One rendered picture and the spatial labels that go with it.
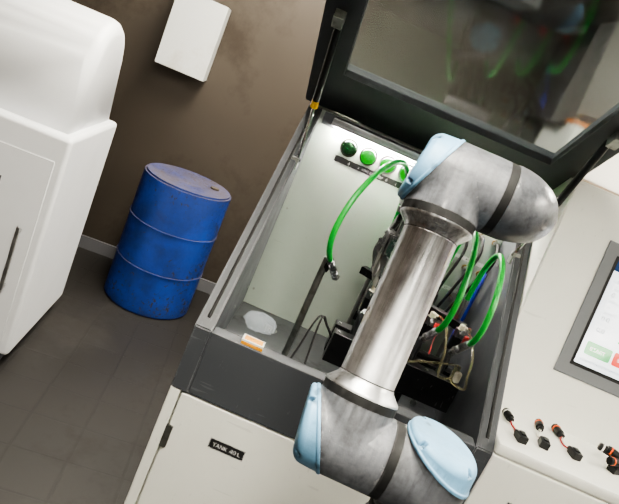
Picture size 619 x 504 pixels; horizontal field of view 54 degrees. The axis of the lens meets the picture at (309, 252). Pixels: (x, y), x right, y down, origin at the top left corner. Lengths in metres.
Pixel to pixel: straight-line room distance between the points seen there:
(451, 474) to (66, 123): 1.93
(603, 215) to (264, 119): 2.49
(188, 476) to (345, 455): 0.69
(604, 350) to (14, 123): 2.01
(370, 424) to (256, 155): 3.03
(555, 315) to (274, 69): 2.55
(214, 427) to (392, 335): 0.65
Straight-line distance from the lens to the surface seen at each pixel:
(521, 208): 0.92
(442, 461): 0.89
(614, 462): 1.61
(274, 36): 3.75
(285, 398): 1.36
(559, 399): 1.67
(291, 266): 1.82
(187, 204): 3.21
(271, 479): 1.47
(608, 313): 1.68
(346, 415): 0.88
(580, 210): 1.65
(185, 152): 3.83
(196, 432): 1.45
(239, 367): 1.35
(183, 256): 3.32
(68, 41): 2.51
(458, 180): 0.90
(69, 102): 2.45
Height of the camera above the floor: 1.52
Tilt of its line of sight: 15 degrees down
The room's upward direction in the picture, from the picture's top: 24 degrees clockwise
